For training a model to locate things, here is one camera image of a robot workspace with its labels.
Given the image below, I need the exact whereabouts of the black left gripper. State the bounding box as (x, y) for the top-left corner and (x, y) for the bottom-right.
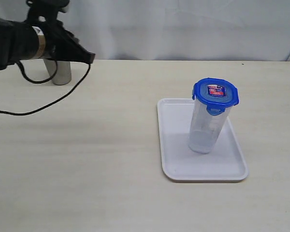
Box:
(42, 20), (96, 64)

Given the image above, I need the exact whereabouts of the blue plastic lid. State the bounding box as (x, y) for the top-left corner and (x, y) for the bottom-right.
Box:
(192, 78), (239, 116)

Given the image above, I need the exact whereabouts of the tall clear plastic container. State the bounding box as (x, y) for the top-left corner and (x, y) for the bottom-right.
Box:
(188, 99), (231, 154)

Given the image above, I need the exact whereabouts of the stainless steel tumbler cup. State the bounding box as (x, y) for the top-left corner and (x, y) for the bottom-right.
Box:
(43, 59), (72, 86)

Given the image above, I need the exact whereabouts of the white rectangular plastic tray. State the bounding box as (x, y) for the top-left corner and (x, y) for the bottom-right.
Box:
(157, 98), (249, 183)

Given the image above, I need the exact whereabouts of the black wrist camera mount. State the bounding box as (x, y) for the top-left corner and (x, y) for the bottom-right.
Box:
(25, 0), (70, 24)

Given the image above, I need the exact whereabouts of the black cable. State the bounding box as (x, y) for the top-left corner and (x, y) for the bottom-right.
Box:
(0, 58), (92, 116)

